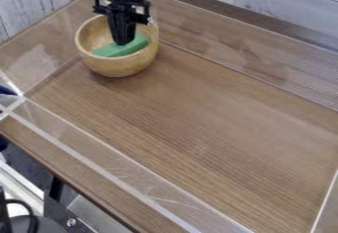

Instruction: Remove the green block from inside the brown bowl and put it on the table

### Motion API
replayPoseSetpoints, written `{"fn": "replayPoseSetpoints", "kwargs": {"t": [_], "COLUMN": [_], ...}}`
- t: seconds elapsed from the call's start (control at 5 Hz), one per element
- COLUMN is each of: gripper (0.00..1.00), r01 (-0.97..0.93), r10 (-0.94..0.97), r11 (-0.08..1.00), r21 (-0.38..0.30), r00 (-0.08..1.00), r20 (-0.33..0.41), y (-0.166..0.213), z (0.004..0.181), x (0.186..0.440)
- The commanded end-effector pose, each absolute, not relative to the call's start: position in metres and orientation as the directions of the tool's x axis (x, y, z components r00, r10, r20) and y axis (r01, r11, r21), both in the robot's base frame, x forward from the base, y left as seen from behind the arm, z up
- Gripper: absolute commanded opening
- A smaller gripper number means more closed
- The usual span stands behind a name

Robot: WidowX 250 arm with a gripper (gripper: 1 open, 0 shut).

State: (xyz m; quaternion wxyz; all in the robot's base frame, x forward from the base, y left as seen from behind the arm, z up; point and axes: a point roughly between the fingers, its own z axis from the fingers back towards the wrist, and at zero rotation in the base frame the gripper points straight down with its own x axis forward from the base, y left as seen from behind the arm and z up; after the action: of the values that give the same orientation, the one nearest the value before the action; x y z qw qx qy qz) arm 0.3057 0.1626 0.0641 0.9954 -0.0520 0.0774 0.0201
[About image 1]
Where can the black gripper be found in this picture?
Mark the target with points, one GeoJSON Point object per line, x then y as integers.
{"type": "Point", "coordinates": [136, 11]}

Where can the brown wooden bowl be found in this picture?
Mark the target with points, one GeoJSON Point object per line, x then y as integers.
{"type": "Point", "coordinates": [109, 59]}

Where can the green rectangular block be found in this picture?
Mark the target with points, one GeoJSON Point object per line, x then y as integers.
{"type": "Point", "coordinates": [113, 50]}

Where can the blue object at left edge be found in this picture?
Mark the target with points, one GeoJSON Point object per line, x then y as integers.
{"type": "Point", "coordinates": [5, 91]}

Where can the black table leg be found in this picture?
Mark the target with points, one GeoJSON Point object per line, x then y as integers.
{"type": "Point", "coordinates": [56, 189]}

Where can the clear acrylic tray wall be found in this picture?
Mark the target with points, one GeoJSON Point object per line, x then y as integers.
{"type": "Point", "coordinates": [213, 143]}

